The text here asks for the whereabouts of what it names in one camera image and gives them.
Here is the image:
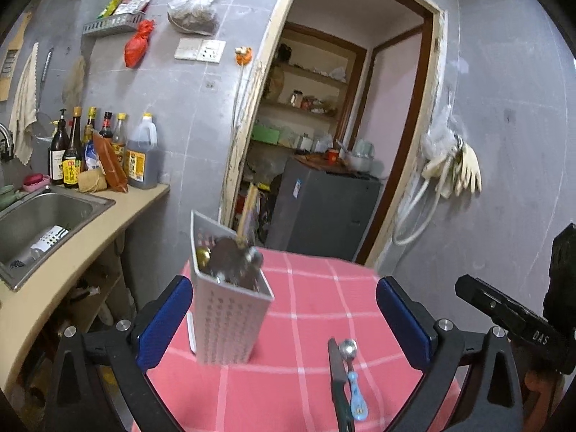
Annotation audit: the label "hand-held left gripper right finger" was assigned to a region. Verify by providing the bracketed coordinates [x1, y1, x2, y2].
[375, 275, 525, 432]

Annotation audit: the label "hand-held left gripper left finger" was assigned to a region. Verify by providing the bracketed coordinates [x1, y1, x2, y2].
[42, 275, 194, 432]

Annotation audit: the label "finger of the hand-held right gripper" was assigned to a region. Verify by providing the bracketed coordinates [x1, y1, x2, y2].
[454, 274, 546, 339]

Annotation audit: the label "blue handled metal spoon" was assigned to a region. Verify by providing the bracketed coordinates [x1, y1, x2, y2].
[339, 339, 370, 422]

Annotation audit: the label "white perforated utensil holder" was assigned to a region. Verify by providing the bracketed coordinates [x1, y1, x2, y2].
[189, 210, 275, 366]

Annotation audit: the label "black handled knife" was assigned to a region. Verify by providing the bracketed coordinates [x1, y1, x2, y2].
[327, 337, 356, 432]

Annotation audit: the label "person's right hand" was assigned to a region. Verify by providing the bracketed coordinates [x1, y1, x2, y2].
[524, 360, 565, 415]

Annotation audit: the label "pink checked tablecloth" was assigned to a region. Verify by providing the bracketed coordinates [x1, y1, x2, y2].
[130, 247, 464, 432]

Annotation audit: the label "shiny metal spoon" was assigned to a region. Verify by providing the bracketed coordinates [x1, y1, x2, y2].
[243, 247, 265, 280]

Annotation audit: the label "pale rubber gloves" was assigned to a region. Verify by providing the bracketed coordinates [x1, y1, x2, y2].
[423, 141, 482, 199]

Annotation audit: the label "white slotted utensil holder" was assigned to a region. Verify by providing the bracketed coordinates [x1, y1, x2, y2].
[29, 225, 70, 253]

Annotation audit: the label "steel kitchen sink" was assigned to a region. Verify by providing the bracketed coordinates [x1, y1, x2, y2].
[0, 184, 117, 292]

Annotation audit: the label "beige wrapped bundle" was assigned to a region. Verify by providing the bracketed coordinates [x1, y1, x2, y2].
[78, 168, 109, 193]

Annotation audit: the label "large oil jug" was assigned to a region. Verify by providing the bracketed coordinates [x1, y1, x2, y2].
[125, 112, 160, 190]

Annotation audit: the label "orange-red packet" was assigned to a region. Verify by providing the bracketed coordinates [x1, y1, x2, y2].
[92, 132, 129, 193]

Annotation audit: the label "hanging clear plastic bags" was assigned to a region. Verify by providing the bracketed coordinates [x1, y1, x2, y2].
[420, 99, 460, 163]

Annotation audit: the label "wooden cutting board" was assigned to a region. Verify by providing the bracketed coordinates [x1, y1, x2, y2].
[294, 153, 383, 178]

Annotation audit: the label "blue and white bag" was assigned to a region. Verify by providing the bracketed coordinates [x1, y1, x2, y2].
[83, 141, 102, 172]

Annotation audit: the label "tall yellow-capped sauce bottle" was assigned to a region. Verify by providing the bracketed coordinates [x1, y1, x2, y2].
[62, 107, 84, 189]

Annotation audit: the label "pink soap dish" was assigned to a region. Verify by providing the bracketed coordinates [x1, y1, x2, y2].
[22, 173, 51, 193]

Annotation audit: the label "clear yellow-capped bottle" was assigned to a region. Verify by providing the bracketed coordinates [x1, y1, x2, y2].
[110, 113, 129, 167]

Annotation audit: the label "dark pump dispenser bottle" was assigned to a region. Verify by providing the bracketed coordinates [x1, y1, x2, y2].
[48, 108, 70, 185]

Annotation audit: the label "green dish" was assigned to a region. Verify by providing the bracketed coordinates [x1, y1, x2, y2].
[0, 184, 28, 210]

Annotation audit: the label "dark yellow-capped bottle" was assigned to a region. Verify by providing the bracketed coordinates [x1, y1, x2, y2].
[83, 107, 97, 145]

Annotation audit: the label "green box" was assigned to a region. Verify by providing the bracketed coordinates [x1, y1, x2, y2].
[251, 123, 280, 145]

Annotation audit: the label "chrome faucet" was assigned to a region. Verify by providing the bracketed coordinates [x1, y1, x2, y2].
[0, 123, 14, 163]

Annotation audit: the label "beige dish cloth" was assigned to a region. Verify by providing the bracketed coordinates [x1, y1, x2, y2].
[9, 42, 39, 167]

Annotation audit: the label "hanging loofah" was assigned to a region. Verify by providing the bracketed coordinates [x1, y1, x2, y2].
[62, 56, 86, 106]

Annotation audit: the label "wooden shelf unit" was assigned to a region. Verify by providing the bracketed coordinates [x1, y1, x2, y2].
[249, 22, 367, 154]

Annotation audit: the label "metal strainer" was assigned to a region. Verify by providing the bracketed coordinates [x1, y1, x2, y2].
[31, 47, 57, 140]

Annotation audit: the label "red plastic bag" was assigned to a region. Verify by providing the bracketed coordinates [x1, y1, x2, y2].
[125, 19, 156, 69]

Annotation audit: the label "wooden grater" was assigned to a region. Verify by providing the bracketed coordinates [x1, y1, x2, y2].
[0, 11, 32, 102]

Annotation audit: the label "clear bag of dried goods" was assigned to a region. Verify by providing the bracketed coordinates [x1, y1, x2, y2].
[167, 0, 221, 36]

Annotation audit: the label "red and white packet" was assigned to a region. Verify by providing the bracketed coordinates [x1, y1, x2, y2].
[112, 0, 151, 16]

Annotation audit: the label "yellow packet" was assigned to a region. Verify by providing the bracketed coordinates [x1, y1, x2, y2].
[98, 0, 127, 19]

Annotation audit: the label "white hose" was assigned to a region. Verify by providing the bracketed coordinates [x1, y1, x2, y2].
[392, 175, 444, 246]

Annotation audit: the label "wooden door frame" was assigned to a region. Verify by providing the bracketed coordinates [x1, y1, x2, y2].
[218, 0, 446, 275]

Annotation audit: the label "white wall switch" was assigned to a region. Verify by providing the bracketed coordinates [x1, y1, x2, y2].
[174, 37, 202, 60]

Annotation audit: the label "white wall socket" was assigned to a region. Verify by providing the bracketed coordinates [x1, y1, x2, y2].
[197, 40, 226, 63]

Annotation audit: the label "grey plastic wall basket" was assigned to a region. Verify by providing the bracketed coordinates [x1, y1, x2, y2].
[82, 11, 145, 37]

